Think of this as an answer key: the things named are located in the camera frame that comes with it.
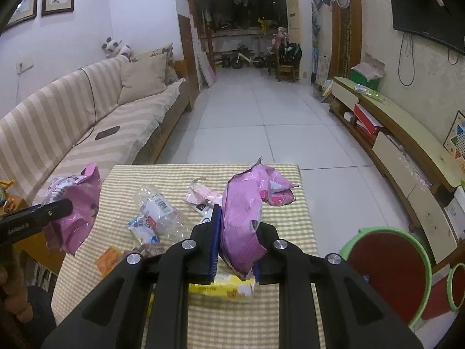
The red bin green rim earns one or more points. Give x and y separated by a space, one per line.
447 295
397 267

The striped beige sofa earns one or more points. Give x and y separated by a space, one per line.
51 133

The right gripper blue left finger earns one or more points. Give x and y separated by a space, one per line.
215 225

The beige sofa cushion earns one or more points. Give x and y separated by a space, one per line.
142 78

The wooden chair with bag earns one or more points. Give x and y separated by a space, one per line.
287 61

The pink snack bag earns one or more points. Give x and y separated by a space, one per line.
242 201
83 191

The yellow snack box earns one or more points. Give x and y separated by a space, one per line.
226 286

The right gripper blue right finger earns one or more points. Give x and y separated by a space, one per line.
255 245

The chinese checkers board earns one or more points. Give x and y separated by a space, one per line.
455 140

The clear plastic water bottle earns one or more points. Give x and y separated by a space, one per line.
167 221

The orange snack wrapper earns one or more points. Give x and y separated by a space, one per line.
108 260

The red flat box in cabinet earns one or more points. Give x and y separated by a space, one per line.
367 121

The small white snack wrapper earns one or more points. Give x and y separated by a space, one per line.
142 232

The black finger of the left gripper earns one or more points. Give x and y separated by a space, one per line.
19 225

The wall mounted black television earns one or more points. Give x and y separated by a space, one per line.
430 20

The white cardboard box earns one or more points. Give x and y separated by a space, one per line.
455 211

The long yellow TV cabinet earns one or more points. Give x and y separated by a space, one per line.
416 164

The panda plush toy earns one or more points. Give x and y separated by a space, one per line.
112 48

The white balance bike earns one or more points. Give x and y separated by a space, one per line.
243 56

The green and white open box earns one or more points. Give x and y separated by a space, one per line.
368 73

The black phone on sofa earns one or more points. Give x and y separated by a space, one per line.
108 132

